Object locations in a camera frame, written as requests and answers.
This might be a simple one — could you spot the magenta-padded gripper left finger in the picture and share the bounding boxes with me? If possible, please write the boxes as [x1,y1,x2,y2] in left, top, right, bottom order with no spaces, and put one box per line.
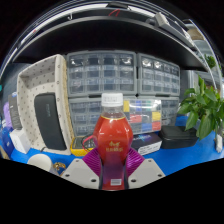
[60,147,104,190]

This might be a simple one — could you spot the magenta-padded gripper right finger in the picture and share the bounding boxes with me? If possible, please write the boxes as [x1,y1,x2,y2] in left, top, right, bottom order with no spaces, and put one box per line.
[123,147,166,190]

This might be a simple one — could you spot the red drink bottle white cap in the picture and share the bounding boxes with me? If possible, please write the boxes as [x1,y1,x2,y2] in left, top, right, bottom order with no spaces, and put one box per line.
[92,92,134,191]

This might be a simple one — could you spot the yellow multimeter with red leads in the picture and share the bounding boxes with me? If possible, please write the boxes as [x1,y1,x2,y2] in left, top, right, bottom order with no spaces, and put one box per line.
[70,134,98,158]

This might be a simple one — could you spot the black box with white label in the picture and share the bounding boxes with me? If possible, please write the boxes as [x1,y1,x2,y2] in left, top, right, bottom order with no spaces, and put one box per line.
[130,132,163,156]

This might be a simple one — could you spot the white mug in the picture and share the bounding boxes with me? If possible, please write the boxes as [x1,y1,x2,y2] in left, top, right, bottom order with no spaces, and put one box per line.
[27,153,67,176]

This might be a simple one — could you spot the black zip case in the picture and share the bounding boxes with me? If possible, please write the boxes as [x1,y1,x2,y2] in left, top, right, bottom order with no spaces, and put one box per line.
[158,125,199,150]

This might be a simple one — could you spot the clear organizer with colourful parts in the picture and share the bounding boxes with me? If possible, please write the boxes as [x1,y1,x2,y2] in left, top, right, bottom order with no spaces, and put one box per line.
[122,98,163,134]

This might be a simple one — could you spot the grey small-parts drawer cabinet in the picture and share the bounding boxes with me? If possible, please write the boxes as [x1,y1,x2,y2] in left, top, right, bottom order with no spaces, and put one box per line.
[65,50,138,98]
[136,53,181,98]
[68,96,103,138]
[160,97,181,128]

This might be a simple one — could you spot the black hard case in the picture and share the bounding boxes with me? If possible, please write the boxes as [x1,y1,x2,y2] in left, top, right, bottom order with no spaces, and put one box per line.
[33,92,68,152]

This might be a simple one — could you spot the white power adapter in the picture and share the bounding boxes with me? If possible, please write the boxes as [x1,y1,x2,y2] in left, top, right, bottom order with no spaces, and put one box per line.
[214,133,224,154]

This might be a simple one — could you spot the green potted plant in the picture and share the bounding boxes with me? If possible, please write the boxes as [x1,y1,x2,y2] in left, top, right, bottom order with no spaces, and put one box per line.
[176,74,224,141]

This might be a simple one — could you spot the dark grey upright box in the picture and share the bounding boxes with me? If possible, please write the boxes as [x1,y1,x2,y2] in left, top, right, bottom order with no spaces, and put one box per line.
[7,92,24,131]

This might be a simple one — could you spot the dark overhead shelf unit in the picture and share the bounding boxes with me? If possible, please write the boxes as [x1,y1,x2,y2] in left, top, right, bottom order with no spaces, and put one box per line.
[0,1,209,73]

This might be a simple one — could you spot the white wire rack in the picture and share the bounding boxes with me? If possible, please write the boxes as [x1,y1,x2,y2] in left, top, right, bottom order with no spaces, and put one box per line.
[186,19,224,101]

